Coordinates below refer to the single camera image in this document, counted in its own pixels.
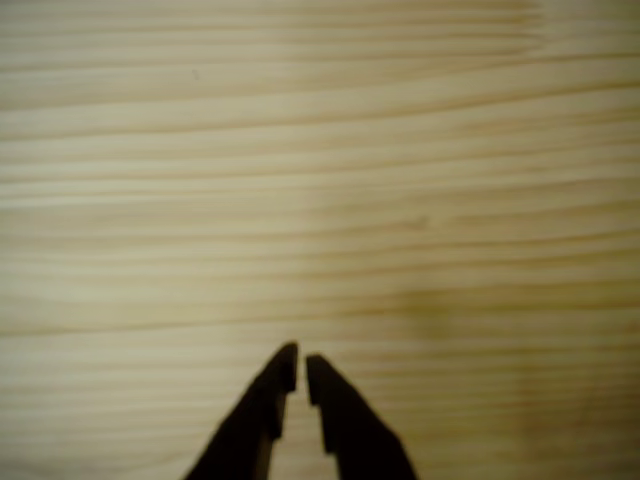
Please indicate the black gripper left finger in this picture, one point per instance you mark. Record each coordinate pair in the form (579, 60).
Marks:
(250, 430)

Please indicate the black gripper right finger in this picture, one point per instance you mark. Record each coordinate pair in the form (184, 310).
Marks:
(355, 425)

